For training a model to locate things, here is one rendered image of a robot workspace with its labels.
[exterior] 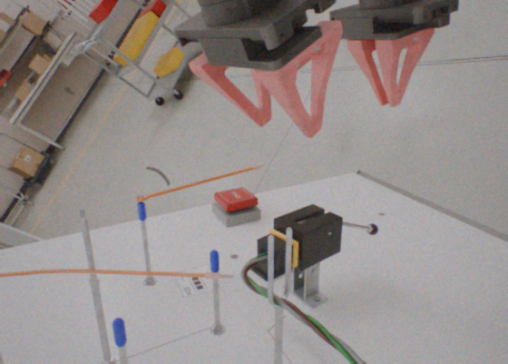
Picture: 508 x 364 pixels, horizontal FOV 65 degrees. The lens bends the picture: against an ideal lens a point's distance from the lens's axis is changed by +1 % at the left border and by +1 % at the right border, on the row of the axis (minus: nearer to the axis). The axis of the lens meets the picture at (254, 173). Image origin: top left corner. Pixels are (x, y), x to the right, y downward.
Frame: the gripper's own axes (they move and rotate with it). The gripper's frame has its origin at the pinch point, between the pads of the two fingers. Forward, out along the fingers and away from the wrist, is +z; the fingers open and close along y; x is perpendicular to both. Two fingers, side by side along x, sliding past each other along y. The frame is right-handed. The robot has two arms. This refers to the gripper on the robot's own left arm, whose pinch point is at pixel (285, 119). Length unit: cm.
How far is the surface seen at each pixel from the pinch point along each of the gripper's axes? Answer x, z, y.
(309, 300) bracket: -4.7, 19.5, -0.3
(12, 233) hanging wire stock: -26, 33, -87
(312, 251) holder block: -2.7, 13.3, 0.5
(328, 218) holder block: 0.9, 12.4, 0.0
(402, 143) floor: 113, 102, -67
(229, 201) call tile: 1.1, 18.3, -19.7
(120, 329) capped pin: -18.9, 4.1, -0.2
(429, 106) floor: 132, 94, -63
